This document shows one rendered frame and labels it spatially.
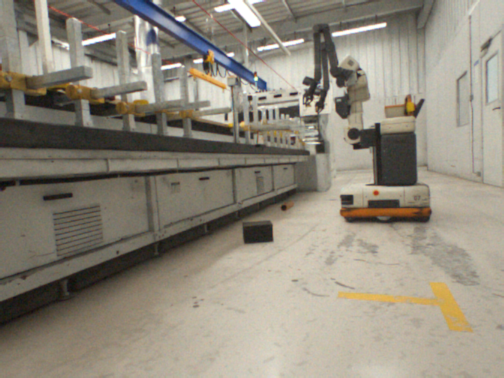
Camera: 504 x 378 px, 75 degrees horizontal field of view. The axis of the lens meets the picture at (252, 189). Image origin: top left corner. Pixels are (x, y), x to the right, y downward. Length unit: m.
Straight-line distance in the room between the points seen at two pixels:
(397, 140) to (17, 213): 2.42
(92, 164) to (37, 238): 0.37
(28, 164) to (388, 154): 2.33
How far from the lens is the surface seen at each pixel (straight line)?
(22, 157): 1.26
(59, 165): 1.35
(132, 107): 1.61
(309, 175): 5.74
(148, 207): 2.04
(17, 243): 1.53
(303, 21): 11.63
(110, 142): 1.45
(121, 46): 1.67
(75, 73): 1.14
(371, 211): 2.76
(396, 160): 2.78
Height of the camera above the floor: 0.52
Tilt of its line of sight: 4 degrees down
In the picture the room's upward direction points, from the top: 4 degrees counter-clockwise
